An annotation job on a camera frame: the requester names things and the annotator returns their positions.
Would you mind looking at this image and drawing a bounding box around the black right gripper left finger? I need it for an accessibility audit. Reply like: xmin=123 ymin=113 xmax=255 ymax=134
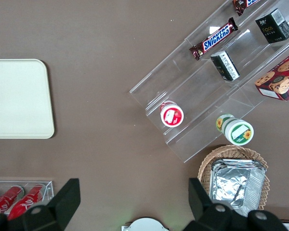
xmin=0 ymin=178 xmax=81 ymax=231

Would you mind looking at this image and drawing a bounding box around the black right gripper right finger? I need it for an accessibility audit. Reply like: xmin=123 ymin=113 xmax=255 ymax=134
xmin=188 ymin=178 xmax=286 ymax=231

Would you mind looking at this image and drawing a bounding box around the round wicker basket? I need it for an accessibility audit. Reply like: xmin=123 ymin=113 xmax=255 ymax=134
xmin=197 ymin=144 xmax=271 ymax=211

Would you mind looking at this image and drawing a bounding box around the cream plastic tray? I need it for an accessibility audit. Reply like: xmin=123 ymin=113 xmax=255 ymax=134
xmin=0 ymin=58 xmax=55 ymax=140

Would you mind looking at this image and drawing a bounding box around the clear acrylic can holder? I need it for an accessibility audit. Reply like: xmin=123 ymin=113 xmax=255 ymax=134
xmin=0 ymin=180 xmax=55 ymax=215

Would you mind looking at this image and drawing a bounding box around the red Coca-Cola can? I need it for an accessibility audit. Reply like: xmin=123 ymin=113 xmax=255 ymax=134
xmin=0 ymin=185 xmax=25 ymax=215
xmin=8 ymin=184 xmax=45 ymax=221

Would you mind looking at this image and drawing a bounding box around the aluminium foil container stack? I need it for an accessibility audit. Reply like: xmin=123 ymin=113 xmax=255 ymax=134
xmin=209 ymin=158 xmax=267 ymax=218

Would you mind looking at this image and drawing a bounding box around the green sunflower label cup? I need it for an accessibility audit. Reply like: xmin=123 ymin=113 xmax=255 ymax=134
xmin=215 ymin=114 xmax=254 ymax=146

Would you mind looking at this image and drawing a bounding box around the red lid strawberry yogurt cup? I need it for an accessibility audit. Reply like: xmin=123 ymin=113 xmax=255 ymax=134
xmin=159 ymin=101 xmax=185 ymax=128

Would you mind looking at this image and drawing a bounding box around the clear acrylic stepped display rack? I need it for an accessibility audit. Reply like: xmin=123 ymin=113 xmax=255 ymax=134
xmin=129 ymin=0 xmax=289 ymax=164

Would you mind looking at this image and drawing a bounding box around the black Face carton box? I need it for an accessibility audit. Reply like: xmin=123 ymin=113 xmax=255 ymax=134
xmin=255 ymin=8 xmax=289 ymax=44
xmin=210 ymin=50 xmax=240 ymax=82

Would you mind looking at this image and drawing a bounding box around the red chocolate chip cookie box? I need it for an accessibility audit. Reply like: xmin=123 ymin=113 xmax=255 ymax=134
xmin=254 ymin=49 xmax=289 ymax=103

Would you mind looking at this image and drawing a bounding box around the Snickers chocolate bar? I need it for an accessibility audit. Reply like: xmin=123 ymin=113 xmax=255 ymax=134
xmin=232 ymin=0 xmax=262 ymax=17
xmin=189 ymin=17 xmax=239 ymax=61

